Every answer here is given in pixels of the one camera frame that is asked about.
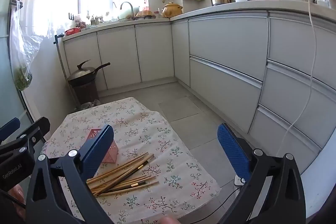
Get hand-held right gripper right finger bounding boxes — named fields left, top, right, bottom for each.
left=217, top=123, right=306, bottom=224

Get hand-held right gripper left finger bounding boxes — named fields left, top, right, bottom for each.
left=25, top=124, right=116, bottom=224

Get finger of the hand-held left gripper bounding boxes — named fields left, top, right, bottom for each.
left=0, top=118, right=21, bottom=145
left=15, top=117, right=50, bottom=156

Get pink perforated utensil holder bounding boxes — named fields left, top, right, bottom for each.
left=83, top=128, right=119, bottom=164

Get group of wooden chopsticks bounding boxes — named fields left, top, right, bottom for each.
left=87, top=152, right=160, bottom=197

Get person's left hand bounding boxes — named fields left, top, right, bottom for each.
left=11, top=183, right=27, bottom=217

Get person's right hand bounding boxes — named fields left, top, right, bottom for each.
left=159, top=215, right=182, bottom=224

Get crumpled clear plastic bag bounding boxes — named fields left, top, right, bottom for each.
left=79, top=99, right=102, bottom=109

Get plastic bag of greens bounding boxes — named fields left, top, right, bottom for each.
left=10, top=0, right=44, bottom=91

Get floral tablecloth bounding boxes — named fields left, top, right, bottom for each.
left=42, top=97, right=222, bottom=224

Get wok with lid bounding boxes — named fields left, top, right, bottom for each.
left=68, top=60, right=111, bottom=82

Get red plastic basket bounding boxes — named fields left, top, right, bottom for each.
left=64, top=27, right=81, bottom=36

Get white kitchen cabinets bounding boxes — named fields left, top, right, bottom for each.
left=62, top=10, right=336, bottom=175

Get cluster of small bottles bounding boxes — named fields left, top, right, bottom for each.
left=73, top=12, right=116, bottom=28

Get woven basket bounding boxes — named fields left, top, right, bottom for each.
left=134, top=9, right=155, bottom=20

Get white kitchen countertop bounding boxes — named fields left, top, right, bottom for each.
left=62, top=0, right=336, bottom=42

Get steel faucet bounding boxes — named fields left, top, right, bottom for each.
left=120, top=1, right=135, bottom=20

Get yellow clay pot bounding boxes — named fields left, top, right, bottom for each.
left=162, top=1, right=184, bottom=19

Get grey pole with black bracket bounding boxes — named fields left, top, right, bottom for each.
left=53, top=34, right=79, bottom=110

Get white power cable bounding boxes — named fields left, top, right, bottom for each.
left=278, top=0, right=317, bottom=154

